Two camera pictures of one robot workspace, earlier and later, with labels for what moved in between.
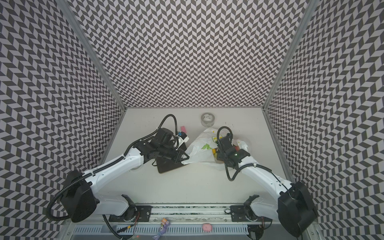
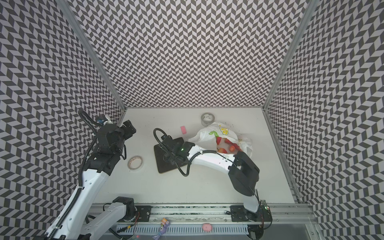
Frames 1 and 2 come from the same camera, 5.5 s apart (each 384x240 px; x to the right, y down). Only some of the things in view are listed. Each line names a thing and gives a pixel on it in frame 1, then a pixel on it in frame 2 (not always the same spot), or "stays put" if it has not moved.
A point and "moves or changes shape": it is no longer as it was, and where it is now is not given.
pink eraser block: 183,129 stays put
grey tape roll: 207,119 stays put
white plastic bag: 202,148 moves or changes shape
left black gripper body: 167,152 to 124,134
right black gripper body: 223,147 to 167,142
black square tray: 164,164 stays put
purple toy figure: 164,223 stays put
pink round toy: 207,227 stays put
